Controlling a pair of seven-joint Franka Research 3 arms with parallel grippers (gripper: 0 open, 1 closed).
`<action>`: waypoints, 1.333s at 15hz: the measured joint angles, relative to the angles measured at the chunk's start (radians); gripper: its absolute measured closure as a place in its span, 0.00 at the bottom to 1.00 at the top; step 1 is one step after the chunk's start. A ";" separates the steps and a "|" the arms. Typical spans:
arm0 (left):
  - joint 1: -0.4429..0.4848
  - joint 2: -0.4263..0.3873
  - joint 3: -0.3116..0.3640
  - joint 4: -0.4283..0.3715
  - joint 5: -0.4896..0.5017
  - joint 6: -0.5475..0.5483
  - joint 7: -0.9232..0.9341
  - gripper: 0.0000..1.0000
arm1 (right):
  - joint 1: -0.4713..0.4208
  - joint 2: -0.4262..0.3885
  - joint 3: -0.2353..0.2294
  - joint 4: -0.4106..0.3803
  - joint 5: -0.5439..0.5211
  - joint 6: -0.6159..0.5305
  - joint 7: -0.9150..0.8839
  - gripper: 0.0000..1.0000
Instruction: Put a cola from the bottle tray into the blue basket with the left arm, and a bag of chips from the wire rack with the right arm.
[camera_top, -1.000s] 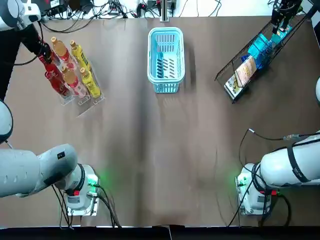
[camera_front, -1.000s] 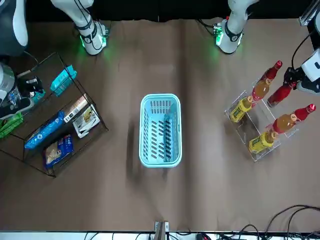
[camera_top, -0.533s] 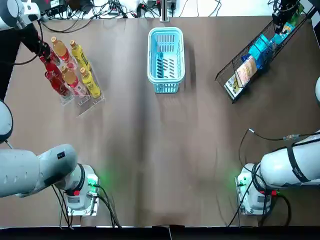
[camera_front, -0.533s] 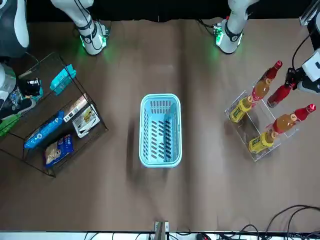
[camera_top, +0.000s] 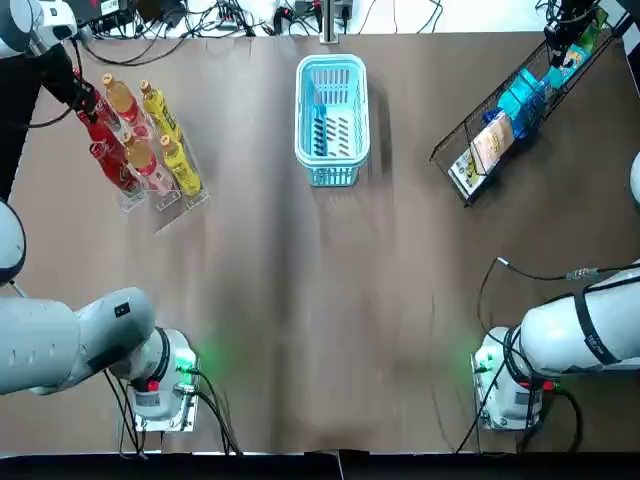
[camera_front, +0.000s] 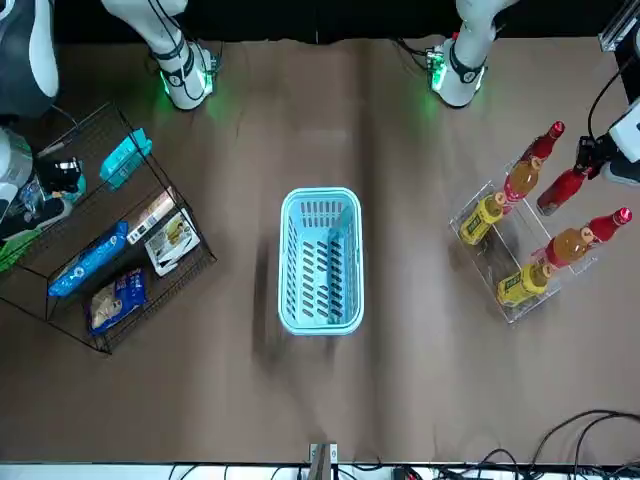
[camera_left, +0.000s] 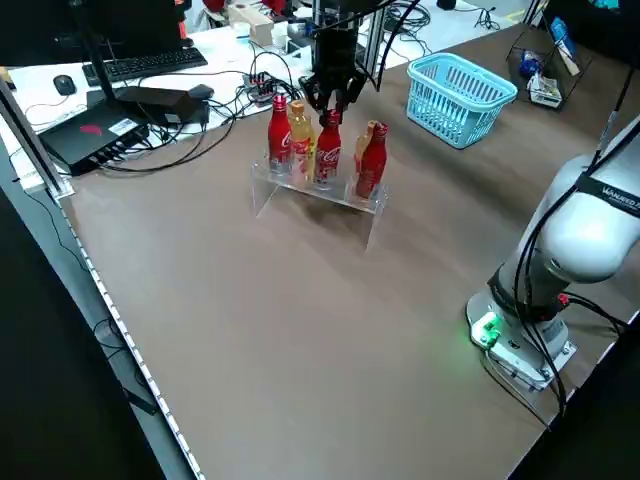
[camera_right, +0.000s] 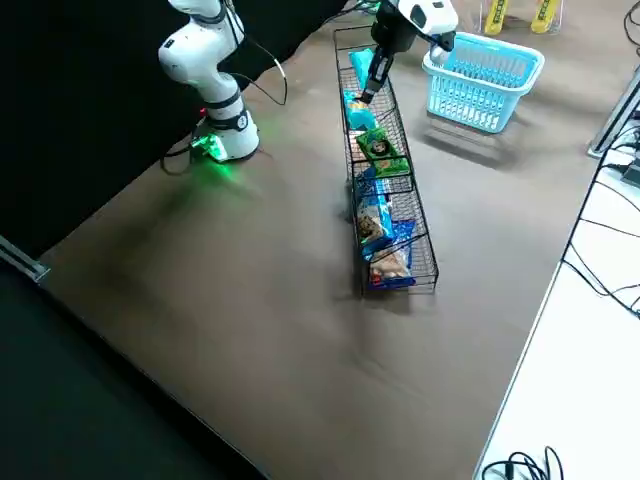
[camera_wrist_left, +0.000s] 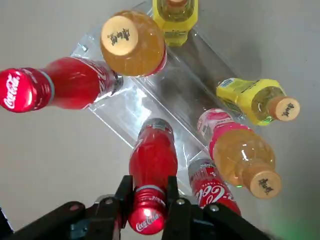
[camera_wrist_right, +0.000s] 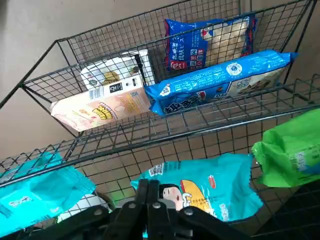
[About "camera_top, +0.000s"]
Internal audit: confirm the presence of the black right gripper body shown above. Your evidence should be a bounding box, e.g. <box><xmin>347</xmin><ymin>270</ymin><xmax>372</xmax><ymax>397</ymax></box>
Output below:
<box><xmin>543</xmin><ymin>0</ymin><xmax>601</xmax><ymax>32</ymax></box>

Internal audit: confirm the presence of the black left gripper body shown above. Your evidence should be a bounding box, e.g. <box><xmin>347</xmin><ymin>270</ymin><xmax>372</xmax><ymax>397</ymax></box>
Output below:
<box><xmin>34</xmin><ymin>42</ymin><xmax>99</xmax><ymax>114</ymax></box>

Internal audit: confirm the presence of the red cola bottle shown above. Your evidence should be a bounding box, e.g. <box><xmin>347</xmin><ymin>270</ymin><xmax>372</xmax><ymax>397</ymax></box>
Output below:
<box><xmin>73</xmin><ymin>68</ymin><xmax>124</xmax><ymax>132</ymax></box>
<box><xmin>88</xmin><ymin>141</ymin><xmax>143</xmax><ymax>195</ymax></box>
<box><xmin>79</xmin><ymin>112</ymin><xmax>117</xmax><ymax>150</ymax></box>

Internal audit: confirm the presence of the teal cartoon chips bag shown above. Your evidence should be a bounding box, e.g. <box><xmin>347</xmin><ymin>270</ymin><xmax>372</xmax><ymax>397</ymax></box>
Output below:
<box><xmin>547</xmin><ymin>42</ymin><xmax>594</xmax><ymax>86</ymax></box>

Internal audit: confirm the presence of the green chips bag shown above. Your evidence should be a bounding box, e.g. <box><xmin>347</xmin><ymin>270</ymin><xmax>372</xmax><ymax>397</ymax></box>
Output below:
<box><xmin>574</xmin><ymin>7</ymin><xmax>610</xmax><ymax>54</ymax></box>

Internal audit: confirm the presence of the orange tea bottle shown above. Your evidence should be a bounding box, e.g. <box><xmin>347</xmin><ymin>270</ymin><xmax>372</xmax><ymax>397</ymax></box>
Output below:
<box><xmin>122</xmin><ymin>132</ymin><xmax>174</xmax><ymax>194</ymax></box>
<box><xmin>101</xmin><ymin>72</ymin><xmax>154</xmax><ymax>137</ymax></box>

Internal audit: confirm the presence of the yellow drink bottle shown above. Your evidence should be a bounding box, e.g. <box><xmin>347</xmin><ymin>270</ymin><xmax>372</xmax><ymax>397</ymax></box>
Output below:
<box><xmin>138</xmin><ymin>79</ymin><xmax>184</xmax><ymax>144</ymax></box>
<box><xmin>158</xmin><ymin>134</ymin><xmax>203</xmax><ymax>197</ymax></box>

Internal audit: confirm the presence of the clear acrylic bottle tray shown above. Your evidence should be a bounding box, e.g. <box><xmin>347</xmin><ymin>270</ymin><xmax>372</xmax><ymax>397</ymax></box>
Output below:
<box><xmin>74</xmin><ymin>84</ymin><xmax>212</xmax><ymax>236</ymax></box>

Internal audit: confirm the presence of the light blue plastic basket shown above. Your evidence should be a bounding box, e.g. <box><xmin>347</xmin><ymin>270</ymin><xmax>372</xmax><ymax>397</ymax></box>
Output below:
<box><xmin>294</xmin><ymin>53</ymin><xmax>370</xmax><ymax>188</ymax></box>

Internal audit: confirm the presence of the teal wipes pack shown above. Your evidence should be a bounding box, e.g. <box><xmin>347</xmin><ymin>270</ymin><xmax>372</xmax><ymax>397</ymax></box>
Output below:
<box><xmin>497</xmin><ymin>67</ymin><xmax>549</xmax><ymax>119</ymax></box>

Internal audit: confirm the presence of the long blue cookie packet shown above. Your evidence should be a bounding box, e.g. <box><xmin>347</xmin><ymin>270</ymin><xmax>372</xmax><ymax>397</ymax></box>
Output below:
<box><xmin>512</xmin><ymin>84</ymin><xmax>554</xmax><ymax>141</ymax></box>

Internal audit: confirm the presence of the black box with red logo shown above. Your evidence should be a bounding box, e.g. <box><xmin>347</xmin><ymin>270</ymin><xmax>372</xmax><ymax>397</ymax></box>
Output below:
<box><xmin>62</xmin><ymin>0</ymin><xmax>132</xmax><ymax>26</ymax></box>

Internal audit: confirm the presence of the white snack box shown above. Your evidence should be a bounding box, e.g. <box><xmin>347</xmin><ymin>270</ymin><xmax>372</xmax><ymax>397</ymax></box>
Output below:
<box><xmin>448</xmin><ymin>148</ymin><xmax>494</xmax><ymax>199</ymax></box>

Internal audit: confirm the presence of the grey power strip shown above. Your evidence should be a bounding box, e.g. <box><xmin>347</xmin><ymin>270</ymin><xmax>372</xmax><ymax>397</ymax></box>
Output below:
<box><xmin>212</xmin><ymin>4</ymin><xmax>251</xmax><ymax>31</ymax></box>

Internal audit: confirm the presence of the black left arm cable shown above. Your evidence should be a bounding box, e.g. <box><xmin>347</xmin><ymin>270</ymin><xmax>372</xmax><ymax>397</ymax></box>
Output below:
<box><xmin>0</xmin><ymin>37</ymin><xmax>89</xmax><ymax>129</ymax></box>

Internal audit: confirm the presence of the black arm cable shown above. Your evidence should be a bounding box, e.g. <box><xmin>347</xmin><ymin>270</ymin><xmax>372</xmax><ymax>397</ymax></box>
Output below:
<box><xmin>0</xmin><ymin>37</ymin><xmax>89</xmax><ymax>129</ymax></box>
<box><xmin>474</xmin><ymin>255</ymin><xmax>626</xmax><ymax>346</ymax></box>

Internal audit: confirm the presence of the black desk cable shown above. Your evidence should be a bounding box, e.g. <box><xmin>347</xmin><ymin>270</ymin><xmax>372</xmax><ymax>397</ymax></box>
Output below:
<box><xmin>82</xmin><ymin>29</ymin><xmax>201</xmax><ymax>69</ymax></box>

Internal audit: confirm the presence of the black wire rack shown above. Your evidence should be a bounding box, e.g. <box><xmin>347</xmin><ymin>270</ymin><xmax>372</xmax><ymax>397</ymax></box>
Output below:
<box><xmin>428</xmin><ymin>7</ymin><xmax>634</xmax><ymax>209</ymax></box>

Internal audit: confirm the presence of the aluminium post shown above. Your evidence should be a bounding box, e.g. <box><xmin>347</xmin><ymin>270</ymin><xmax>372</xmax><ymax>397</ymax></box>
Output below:
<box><xmin>319</xmin><ymin>0</ymin><xmax>347</xmax><ymax>45</ymax></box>

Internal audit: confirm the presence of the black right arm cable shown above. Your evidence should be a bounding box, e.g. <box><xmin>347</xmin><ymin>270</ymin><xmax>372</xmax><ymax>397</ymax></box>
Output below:
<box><xmin>474</xmin><ymin>255</ymin><xmax>626</xmax><ymax>346</ymax></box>

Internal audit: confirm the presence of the black left base cable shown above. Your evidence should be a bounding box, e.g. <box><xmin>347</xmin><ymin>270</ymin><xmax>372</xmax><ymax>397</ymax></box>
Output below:
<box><xmin>102</xmin><ymin>367</ymin><xmax>244</xmax><ymax>457</ymax></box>

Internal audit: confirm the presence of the black base cable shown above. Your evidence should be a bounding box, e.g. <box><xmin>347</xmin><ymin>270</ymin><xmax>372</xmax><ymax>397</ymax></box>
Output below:
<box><xmin>102</xmin><ymin>367</ymin><xmax>244</xmax><ymax>457</ymax></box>
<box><xmin>454</xmin><ymin>324</ymin><xmax>584</xmax><ymax>454</ymax></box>

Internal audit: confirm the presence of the black right base cable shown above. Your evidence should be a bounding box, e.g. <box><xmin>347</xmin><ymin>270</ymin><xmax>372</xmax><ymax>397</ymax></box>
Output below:
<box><xmin>454</xmin><ymin>324</ymin><xmax>584</xmax><ymax>454</ymax></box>

